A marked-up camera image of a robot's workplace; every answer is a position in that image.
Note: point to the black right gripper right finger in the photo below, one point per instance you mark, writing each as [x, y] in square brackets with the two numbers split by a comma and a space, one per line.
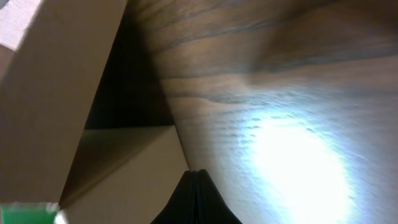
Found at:
[211, 207]

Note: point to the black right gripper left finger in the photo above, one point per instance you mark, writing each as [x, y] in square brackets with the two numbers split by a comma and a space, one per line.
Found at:
[180, 209]

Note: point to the cardboard box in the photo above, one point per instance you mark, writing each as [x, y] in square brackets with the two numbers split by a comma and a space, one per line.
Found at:
[49, 162]

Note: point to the green tape roll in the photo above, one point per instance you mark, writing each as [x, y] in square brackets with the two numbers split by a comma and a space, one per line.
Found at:
[28, 213]

